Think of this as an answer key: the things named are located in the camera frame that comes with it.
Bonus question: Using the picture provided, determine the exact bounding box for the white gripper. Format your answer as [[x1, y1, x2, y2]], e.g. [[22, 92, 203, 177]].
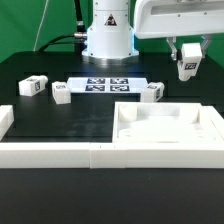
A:
[[133, 0, 224, 61]]

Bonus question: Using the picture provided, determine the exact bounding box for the white square tabletop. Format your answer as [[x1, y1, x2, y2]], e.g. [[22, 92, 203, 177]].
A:
[[112, 102, 224, 143]]

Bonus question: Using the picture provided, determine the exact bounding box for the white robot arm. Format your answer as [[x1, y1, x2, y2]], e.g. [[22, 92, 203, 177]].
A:
[[83, 0, 224, 60]]

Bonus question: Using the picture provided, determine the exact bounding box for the white U-shaped fence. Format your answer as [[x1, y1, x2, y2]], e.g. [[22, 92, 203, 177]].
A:
[[0, 104, 224, 169]]

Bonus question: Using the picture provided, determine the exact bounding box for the white sheet with markers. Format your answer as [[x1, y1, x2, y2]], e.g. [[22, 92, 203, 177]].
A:
[[67, 77, 147, 94]]

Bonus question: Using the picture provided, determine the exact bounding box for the black cable bundle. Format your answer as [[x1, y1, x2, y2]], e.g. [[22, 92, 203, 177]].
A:
[[37, 0, 88, 53]]

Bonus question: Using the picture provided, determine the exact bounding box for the thin white cable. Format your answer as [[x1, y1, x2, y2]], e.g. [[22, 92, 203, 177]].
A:
[[32, 0, 50, 52]]

